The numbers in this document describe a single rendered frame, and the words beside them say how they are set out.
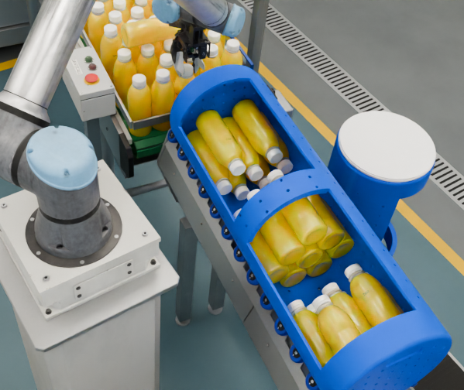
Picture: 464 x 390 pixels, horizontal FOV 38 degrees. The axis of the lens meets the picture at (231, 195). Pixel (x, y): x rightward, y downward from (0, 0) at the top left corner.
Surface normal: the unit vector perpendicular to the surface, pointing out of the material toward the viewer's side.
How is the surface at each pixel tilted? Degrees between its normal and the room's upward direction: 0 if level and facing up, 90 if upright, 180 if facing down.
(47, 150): 6
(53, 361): 90
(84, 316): 0
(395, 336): 9
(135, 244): 2
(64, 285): 90
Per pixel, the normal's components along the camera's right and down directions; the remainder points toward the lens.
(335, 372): -0.79, 0.00
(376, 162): 0.09, -0.65
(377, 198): -0.19, 0.74
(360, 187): -0.53, 0.61
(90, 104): 0.43, 0.71
